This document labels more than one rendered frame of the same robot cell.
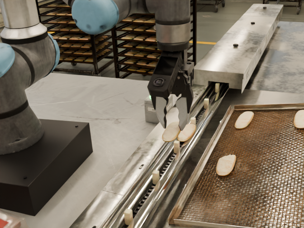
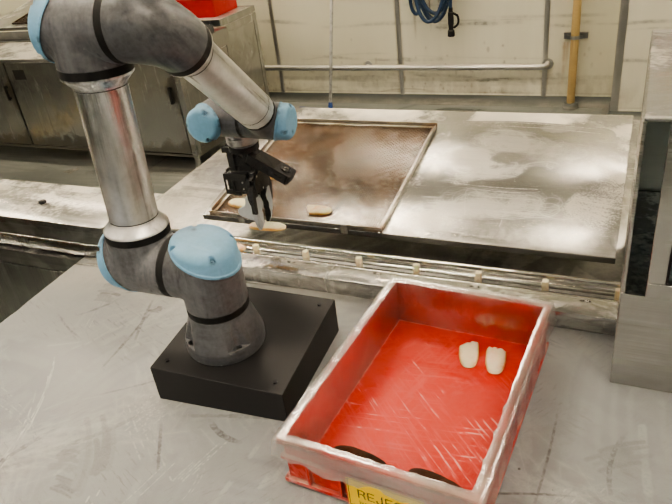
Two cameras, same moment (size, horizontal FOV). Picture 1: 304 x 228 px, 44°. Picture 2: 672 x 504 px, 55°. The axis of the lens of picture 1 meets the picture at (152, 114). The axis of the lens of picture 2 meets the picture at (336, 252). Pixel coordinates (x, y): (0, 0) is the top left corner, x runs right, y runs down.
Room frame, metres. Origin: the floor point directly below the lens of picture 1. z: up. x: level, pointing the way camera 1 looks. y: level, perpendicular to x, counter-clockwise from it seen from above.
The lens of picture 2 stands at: (0.56, 1.35, 1.64)
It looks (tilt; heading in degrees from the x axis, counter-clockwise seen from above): 30 degrees down; 273
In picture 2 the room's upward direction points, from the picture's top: 8 degrees counter-clockwise
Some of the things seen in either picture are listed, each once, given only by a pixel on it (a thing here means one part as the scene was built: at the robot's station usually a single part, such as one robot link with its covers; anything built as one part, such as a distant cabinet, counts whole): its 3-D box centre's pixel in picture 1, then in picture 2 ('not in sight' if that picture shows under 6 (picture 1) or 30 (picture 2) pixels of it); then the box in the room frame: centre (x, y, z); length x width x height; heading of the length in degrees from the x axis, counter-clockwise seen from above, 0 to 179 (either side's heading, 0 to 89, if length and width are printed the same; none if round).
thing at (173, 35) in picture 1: (171, 31); (241, 135); (0.81, -0.05, 1.16); 0.08 x 0.08 x 0.05
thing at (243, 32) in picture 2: not in sight; (210, 71); (1.62, -3.77, 0.44); 0.70 x 0.55 x 0.87; 156
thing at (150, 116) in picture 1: (159, 112); not in sight; (1.06, -0.03, 0.84); 0.08 x 0.08 x 0.11; 66
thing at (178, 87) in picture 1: (174, 66); (245, 167); (0.82, -0.06, 1.08); 0.09 x 0.08 x 0.12; 159
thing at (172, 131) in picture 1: (172, 130); (267, 225); (0.79, -0.05, 0.93); 0.10 x 0.04 x 0.01; 159
